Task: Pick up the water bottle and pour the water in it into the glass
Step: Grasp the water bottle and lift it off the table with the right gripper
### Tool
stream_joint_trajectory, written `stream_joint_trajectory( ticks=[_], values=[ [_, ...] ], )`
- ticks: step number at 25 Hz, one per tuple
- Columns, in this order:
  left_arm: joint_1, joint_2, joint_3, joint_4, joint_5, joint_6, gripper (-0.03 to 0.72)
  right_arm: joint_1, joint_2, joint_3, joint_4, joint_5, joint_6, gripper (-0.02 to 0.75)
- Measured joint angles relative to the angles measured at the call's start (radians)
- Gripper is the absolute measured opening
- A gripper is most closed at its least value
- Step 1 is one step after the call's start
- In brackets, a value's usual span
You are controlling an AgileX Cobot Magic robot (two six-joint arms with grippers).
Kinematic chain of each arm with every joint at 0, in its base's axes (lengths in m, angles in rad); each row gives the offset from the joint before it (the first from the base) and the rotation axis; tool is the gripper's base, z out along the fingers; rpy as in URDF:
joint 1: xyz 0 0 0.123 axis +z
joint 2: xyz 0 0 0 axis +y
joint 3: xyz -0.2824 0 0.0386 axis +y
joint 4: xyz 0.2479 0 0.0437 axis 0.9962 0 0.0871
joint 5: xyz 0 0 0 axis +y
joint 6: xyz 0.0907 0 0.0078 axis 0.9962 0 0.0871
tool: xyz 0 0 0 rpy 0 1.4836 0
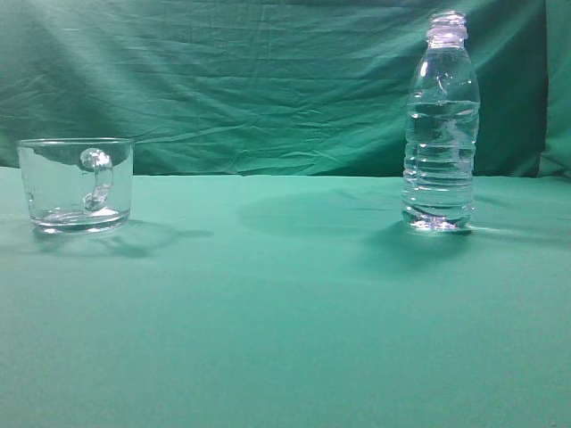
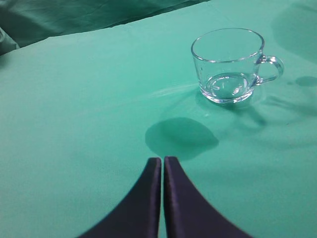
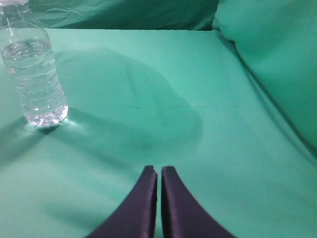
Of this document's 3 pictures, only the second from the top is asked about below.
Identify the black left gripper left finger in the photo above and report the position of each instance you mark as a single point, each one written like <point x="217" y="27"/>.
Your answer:
<point x="137" y="215"/>

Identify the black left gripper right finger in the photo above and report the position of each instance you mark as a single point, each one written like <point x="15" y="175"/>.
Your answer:
<point x="187" y="213"/>

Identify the green table cloth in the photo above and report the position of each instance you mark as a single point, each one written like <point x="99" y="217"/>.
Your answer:
<point x="80" y="115"/>

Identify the clear glass mug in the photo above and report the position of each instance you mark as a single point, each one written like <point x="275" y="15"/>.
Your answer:
<point x="230" y="63"/>

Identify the green backdrop cloth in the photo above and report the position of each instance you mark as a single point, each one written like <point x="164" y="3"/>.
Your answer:
<point x="24" y="22"/>

